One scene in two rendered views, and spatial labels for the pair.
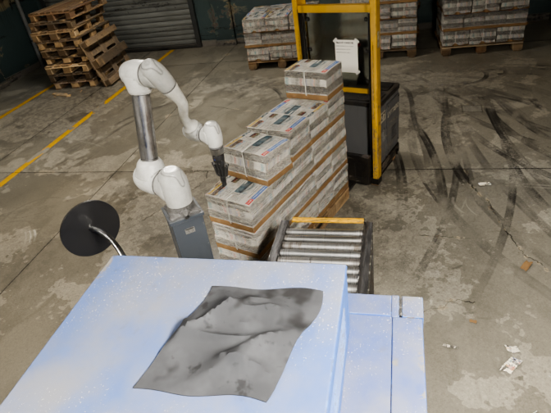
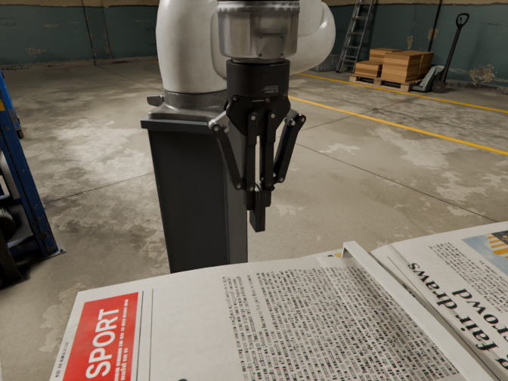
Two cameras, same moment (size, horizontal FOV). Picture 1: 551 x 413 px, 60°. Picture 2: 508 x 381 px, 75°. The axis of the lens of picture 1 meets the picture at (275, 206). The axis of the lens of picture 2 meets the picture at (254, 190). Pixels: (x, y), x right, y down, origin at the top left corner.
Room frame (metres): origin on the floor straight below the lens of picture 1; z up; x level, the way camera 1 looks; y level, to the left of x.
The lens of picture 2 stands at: (2.91, -0.04, 1.21)
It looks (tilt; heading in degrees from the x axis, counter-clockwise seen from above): 29 degrees down; 124
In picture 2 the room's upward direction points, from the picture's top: straight up
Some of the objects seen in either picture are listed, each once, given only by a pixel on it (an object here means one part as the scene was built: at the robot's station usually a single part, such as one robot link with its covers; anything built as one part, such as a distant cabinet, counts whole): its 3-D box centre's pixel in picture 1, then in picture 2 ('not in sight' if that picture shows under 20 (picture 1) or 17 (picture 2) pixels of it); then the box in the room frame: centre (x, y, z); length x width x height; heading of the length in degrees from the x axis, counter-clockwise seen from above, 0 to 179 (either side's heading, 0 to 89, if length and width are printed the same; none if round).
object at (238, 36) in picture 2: (216, 149); (258, 32); (2.68, 0.30, 1.19); 0.09 x 0.09 x 0.06
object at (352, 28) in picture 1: (338, 50); not in sight; (4.08, -0.74, 1.27); 0.57 x 0.01 x 0.65; 53
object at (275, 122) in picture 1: (276, 122); not in sight; (3.25, -0.11, 1.06); 0.37 x 0.29 x 0.01; 54
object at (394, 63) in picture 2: not in sight; (391, 67); (1.40, 6.67, 0.28); 1.20 x 0.83 x 0.57; 163
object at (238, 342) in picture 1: (234, 326); not in sight; (0.65, 0.12, 1.78); 0.32 x 0.28 x 0.05; 73
